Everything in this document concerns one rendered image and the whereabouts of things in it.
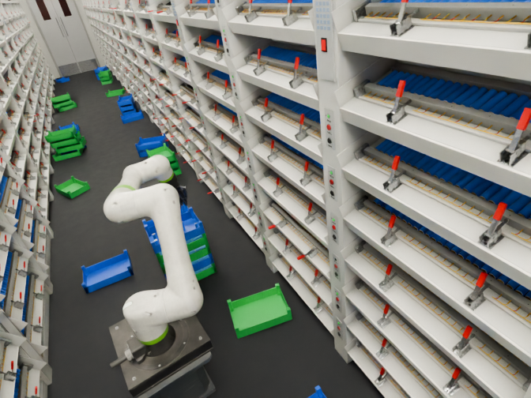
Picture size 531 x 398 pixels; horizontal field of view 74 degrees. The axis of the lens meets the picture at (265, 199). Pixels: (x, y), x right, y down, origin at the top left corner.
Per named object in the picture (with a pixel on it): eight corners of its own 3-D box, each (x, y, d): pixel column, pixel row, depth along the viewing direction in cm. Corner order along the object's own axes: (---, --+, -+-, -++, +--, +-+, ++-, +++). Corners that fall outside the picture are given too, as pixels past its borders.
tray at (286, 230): (333, 285, 146) (326, 273, 140) (265, 217, 193) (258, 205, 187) (370, 255, 149) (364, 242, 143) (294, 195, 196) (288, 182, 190)
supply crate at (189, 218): (155, 254, 196) (150, 243, 192) (148, 235, 212) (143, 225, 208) (205, 232, 206) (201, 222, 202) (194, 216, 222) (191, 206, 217)
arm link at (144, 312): (176, 338, 138) (162, 307, 127) (136, 350, 136) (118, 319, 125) (175, 312, 148) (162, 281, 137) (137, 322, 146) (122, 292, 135)
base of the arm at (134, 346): (118, 382, 132) (112, 374, 129) (108, 354, 143) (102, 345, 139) (182, 342, 143) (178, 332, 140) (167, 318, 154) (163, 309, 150)
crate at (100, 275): (87, 294, 224) (81, 285, 220) (85, 274, 240) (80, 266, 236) (133, 275, 233) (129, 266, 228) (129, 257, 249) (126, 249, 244)
